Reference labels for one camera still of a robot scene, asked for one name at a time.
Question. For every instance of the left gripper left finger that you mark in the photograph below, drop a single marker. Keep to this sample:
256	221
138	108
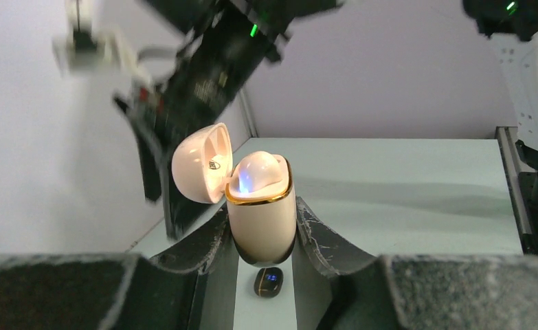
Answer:
187	286

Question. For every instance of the black earbud charging case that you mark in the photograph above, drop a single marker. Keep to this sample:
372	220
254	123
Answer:
268	282

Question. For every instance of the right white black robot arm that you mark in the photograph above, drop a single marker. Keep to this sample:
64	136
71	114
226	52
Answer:
512	27

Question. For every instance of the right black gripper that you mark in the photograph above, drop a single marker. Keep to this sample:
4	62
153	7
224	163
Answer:
225	42

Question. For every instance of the white earbud charging case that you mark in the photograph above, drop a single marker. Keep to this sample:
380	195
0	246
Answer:
263	229

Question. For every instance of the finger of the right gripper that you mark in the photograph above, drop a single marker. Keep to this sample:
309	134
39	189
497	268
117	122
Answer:
155	160

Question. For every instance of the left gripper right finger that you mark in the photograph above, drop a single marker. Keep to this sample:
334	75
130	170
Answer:
340	286

